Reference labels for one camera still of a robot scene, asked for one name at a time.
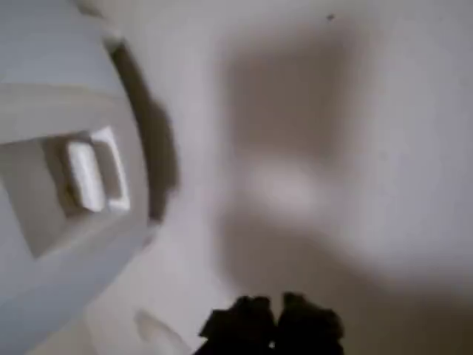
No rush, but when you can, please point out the white rice cooker housing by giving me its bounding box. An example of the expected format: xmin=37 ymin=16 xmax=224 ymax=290
xmin=0 ymin=0 xmax=154 ymax=355

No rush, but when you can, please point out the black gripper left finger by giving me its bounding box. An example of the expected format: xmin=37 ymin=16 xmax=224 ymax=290
xmin=191 ymin=294 xmax=277 ymax=355

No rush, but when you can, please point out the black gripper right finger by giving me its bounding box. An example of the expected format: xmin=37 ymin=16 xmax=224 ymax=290
xmin=275 ymin=291 xmax=345 ymax=355

